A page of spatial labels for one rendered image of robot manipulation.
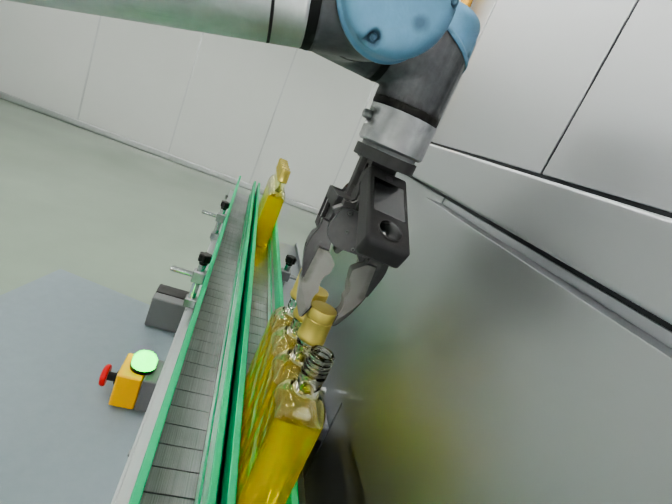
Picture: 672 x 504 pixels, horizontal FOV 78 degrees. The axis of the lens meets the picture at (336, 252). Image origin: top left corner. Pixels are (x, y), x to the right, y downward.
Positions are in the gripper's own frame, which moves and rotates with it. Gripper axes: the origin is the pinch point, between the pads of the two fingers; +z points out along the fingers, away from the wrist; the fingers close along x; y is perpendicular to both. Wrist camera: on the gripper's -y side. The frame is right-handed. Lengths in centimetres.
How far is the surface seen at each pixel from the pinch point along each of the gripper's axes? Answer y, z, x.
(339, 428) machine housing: 10.8, 24.5, -14.9
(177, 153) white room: 580, 102, 99
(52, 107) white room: 581, 104, 260
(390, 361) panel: 1.0, 4.2, -11.8
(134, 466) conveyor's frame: -0.1, 27.8, 14.5
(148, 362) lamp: 24.4, 30.7, 18.2
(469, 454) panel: -17.9, 0.2, -11.7
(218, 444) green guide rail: -2.7, 19.2, 6.1
